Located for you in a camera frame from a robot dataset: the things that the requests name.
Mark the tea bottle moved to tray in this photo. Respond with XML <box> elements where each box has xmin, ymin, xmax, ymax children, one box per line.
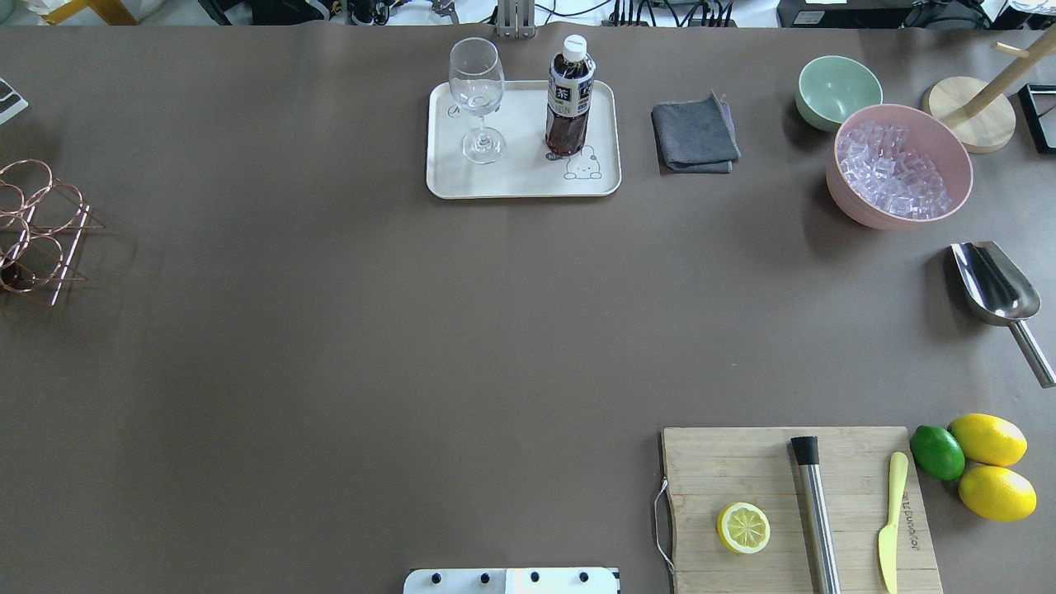
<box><xmin>544</xmin><ymin>34</ymin><xmax>596</xmax><ymax>157</ymax></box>

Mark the copper wire bottle basket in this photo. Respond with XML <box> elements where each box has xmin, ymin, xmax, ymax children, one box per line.
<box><xmin>1</xmin><ymin>159</ymin><xmax>106</xmax><ymax>308</ymax></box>

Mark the cream rabbit tray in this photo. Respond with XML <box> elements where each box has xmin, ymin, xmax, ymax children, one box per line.
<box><xmin>426</xmin><ymin>80</ymin><xmax>622</xmax><ymax>200</ymax></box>

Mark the clear wine glass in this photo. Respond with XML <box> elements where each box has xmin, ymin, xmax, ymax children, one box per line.
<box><xmin>448</xmin><ymin>37</ymin><xmax>506</xmax><ymax>164</ymax></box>

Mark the grey folded cloth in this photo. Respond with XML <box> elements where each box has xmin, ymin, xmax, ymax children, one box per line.
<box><xmin>650</xmin><ymin>92</ymin><xmax>742</xmax><ymax>174</ymax></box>

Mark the bamboo cutting board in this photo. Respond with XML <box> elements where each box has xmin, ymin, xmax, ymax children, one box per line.
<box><xmin>661</xmin><ymin>427</ymin><xmax>910</xmax><ymax>593</ymax></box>

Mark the half lemon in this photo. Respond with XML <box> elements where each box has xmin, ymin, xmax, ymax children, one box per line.
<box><xmin>716</xmin><ymin>502</ymin><xmax>771</xmax><ymax>555</ymax></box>

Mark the steel muddler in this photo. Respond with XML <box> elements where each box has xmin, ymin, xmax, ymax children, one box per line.
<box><xmin>790</xmin><ymin>437</ymin><xmax>842</xmax><ymax>593</ymax></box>

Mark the green bowl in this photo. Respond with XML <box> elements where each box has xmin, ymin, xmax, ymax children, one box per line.
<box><xmin>795</xmin><ymin>55</ymin><xmax>884</xmax><ymax>132</ymax></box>

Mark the pink bowl with ice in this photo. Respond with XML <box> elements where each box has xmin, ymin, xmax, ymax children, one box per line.
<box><xmin>826</xmin><ymin>104</ymin><xmax>974</xmax><ymax>230</ymax></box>

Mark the yellow plastic knife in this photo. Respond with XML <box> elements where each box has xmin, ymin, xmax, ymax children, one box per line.
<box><xmin>876</xmin><ymin>451</ymin><xmax>908</xmax><ymax>593</ymax></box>

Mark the green lime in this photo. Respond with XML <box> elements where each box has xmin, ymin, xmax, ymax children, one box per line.
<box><xmin>910</xmin><ymin>425</ymin><xmax>966</xmax><ymax>482</ymax></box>

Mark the metal ice scoop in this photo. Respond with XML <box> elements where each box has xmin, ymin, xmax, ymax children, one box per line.
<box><xmin>950</xmin><ymin>241</ymin><xmax>1055</xmax><ymax>389</ymax></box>

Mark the whole lemon upper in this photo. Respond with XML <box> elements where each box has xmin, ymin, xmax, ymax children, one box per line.
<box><xmin>947</xmin><ymin>412</ymin><xmax>1027</xmax><ymax>467</ymax></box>

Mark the whole lemon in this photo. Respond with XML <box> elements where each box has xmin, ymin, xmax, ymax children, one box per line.
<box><xmin>947</xmin><ymin>412</ymin><xmax>1027</xmax><ymax>467</ymax></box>
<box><xmin>958</xmin><ymin>465</ymin><xmax>1037</xmax><ymax>522</ymax></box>

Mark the wooden cup tree stand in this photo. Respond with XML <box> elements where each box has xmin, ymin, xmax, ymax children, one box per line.
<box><xmin>922</xmin><ymin>29</ymin><xmax>1055</xmax><ymax>153</ymax></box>

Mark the whole lemon lower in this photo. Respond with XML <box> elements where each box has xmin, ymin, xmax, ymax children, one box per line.
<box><xmin>958</xmin><ymin>465</ymin><xmax>1037</xmax><ymax>522</ymax></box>

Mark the black glass rack tray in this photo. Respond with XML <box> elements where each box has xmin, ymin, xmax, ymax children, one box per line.
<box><xmin>1017</xmin><ymin>83</ymin><xmax>1055</xmax><ymax>155</ymax></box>

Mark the aluminium frame post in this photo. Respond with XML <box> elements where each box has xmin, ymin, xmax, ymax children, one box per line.
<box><xmin>495</xmin><ymin>0</ymin><xmax>536</xmax><ymax>39</ymax></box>

